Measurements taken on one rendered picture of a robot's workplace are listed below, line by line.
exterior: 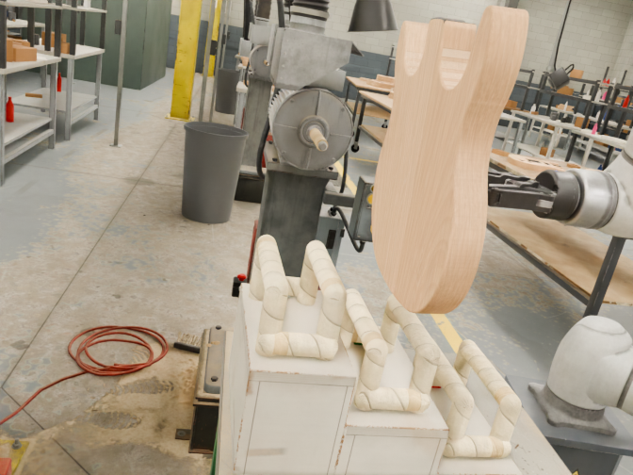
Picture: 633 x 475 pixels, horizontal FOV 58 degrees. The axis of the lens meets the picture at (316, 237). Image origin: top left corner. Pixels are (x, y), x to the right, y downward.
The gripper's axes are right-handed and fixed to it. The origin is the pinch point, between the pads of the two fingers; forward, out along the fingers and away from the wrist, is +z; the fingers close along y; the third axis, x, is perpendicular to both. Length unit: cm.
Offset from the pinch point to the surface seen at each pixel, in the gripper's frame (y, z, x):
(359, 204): 96, -17, -32
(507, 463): -10.4, -17.9, -41.9
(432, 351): -9.0, -0.9, -23.2
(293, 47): 69, 15, 13
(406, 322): -0.3, 0.2, -23.5
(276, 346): -10.5, 22.3, -23.1
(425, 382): -9.5, -0.8, -28.2
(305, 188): 112, -2, -33
